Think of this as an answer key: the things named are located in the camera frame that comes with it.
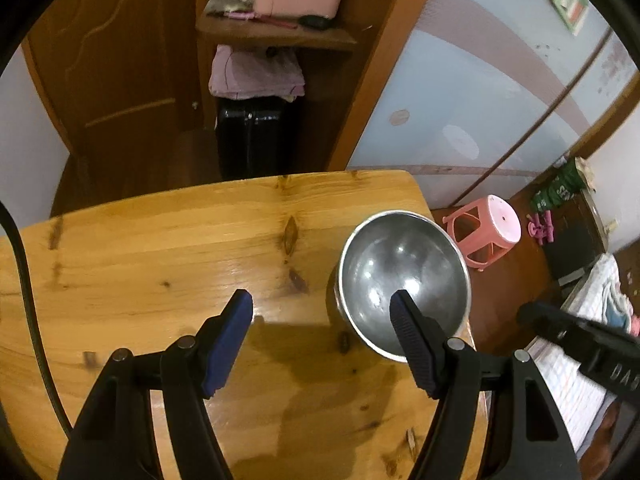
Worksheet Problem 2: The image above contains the folded pastel cloth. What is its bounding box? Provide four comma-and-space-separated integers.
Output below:
600, 280, 640, 336

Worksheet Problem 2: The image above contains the small steel bowl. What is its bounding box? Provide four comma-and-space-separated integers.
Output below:
339, 210, 472, 363

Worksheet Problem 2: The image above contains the wooden shelf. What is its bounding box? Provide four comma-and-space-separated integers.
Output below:
195, 12, 358, 51

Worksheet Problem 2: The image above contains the pink toy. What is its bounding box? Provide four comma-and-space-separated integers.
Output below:
526, 211, 556, 246

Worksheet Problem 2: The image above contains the black cable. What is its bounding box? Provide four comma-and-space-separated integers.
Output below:
0, 202, 73, 433

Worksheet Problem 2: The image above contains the pink plastic stool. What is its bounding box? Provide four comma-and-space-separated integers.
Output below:
442, 195, 522, 272

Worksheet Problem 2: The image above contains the pink cloth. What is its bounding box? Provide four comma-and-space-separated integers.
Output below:
208, 44, 306, 101

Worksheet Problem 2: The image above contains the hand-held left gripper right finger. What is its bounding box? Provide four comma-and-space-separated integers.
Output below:
389, 289, 583, 480

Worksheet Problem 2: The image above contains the light blue wardrobe door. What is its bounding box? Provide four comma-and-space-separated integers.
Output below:
347, 0, 640, 176

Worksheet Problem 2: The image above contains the black suitcase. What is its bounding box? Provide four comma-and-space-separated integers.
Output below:
215, 95, 301, 181

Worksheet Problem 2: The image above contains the white patterned bedding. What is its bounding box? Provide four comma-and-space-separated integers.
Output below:
525, 252, 640, 461

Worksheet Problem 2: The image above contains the wooden door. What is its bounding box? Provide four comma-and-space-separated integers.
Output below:
22, 0, 201, 161

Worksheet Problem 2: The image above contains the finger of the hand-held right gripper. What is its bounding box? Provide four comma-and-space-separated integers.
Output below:
516, 301, 601, 361

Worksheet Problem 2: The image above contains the dark low cabinet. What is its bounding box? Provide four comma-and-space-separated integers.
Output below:
542, 192, 608, 286

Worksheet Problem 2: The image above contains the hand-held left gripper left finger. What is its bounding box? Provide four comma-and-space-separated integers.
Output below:
57, 289, 254, 480

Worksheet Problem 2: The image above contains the green bag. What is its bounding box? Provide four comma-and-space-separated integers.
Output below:
530, 157, 586, 213

